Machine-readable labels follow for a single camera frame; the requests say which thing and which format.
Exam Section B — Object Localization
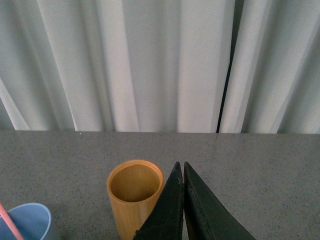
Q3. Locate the bamboo chopstick holder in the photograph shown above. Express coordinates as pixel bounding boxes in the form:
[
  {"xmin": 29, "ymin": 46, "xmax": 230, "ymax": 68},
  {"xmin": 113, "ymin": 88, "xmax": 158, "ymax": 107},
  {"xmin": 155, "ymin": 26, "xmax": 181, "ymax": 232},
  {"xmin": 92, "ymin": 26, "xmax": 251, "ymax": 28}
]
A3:
[{"xmin": 106, "ymin": 159, "xmax": 165, "ymax": 240}]

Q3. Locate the pink chopstick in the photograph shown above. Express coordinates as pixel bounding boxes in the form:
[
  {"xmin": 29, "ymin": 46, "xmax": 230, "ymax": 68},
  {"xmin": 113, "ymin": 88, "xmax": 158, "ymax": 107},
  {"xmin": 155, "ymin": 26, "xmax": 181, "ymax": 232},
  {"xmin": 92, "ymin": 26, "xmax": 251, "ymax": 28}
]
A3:
[{"xmin": 0, "ymin": 204, "xmax": 24, "ymax": 240}]

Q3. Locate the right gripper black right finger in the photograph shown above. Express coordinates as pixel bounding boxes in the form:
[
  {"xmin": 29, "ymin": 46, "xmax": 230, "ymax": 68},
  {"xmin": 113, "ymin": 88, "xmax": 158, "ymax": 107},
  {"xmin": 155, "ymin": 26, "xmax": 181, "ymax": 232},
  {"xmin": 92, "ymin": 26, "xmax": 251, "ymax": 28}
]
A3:
[{"xmin": 183, "ymin": 162, "xmax": 254, "ymax": 240}]

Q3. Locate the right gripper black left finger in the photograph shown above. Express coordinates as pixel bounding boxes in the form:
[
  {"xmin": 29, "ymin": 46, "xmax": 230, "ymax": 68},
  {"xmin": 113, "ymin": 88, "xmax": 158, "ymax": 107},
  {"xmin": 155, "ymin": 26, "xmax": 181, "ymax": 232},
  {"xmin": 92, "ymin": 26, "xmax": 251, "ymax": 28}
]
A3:
[{"xmin": 133, "ymin": 161, "xmax": 185, "ymax": 240}]

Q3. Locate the white pleated curtain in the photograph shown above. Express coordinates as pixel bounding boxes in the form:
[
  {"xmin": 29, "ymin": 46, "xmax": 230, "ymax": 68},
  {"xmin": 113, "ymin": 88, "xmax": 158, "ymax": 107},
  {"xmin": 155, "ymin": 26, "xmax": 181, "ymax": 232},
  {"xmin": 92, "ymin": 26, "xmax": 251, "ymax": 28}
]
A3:
[{"xmin": 0, "ymin": 0, "xmax": 320, "ymax": 134}]

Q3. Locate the blue plastic cup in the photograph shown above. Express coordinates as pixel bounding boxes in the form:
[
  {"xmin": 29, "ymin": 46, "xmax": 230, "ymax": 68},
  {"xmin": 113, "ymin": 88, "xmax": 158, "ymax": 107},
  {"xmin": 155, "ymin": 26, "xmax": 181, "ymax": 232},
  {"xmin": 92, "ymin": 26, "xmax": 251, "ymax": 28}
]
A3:
[{"xmin": 0, "ymin": 203, "xmax": 60, "ymax": 240}]

